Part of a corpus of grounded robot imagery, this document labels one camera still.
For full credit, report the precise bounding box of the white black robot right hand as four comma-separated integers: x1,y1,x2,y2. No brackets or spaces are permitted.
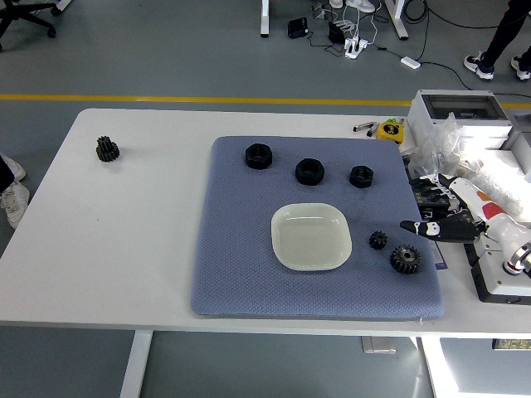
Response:
399,172,531,265

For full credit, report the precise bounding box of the large black gear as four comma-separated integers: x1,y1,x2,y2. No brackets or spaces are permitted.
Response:
389,244,423,275

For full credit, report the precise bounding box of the small black gear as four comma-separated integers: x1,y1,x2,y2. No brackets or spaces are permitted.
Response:
368,230,389,251

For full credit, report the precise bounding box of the white cardboard box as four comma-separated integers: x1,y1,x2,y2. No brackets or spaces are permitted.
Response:
458,124,514,151

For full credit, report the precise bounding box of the small black hex nut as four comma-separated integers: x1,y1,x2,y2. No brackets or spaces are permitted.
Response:
348,165,376,189

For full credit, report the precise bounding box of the grey under-table socket box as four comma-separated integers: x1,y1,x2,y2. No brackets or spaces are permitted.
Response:
360,336,397,355

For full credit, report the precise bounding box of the large black hex nut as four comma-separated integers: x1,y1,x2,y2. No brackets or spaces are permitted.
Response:
244,143,274,170
295,158,324,187

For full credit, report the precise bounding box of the black charger box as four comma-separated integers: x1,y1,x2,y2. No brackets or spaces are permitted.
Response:
287,17,309,40

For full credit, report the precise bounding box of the bubble wrap bag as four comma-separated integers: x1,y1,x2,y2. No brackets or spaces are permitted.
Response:
468,157,528,217

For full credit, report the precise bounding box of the black module with white logo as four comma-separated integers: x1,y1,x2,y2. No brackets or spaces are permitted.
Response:
418,206,453,225

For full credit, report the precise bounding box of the clear plastic bag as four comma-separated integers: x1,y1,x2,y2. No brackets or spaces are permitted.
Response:
408,111,464,183

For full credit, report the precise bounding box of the purple white paper sheet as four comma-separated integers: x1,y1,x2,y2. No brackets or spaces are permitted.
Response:
429,240,449,271

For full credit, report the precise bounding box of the yellow tape measure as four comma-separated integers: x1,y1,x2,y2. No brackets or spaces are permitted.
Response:
377,119,406,145

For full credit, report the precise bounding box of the person in dark trousers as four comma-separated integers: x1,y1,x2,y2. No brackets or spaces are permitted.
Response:
463,0,531,82

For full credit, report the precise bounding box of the white square dish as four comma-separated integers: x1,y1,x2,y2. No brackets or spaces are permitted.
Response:
270,202,353,273

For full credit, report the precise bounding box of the white table leg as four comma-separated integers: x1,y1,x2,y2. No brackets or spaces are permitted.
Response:
417,336,462,398
119,331,153,398

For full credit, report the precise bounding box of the white power strip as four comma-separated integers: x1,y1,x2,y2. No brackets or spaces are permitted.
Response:
343,36,370,60

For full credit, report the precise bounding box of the white desk leg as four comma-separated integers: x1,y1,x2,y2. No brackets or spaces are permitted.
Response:
384,0,411,41
260,0,272,39

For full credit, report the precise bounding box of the black power adapter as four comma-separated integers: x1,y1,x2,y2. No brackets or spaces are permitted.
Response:
328,20,347,45

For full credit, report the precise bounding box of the blue-grey textured mat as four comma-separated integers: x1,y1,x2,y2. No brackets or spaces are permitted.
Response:
189,135,447,321

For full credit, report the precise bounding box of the black double stepped gear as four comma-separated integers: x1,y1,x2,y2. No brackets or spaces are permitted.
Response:
95,135,121,163

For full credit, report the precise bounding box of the person with white shoes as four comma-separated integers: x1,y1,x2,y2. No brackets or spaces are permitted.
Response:
0,152,31,230

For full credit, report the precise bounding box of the black office chair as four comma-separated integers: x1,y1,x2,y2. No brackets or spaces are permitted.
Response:
0,0,60,51

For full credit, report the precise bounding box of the white device with black frame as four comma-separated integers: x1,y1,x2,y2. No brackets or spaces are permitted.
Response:
470,238,531,303

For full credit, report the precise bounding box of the grey electrical enclosure box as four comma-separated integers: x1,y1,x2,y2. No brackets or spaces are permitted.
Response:
408,90,514,138

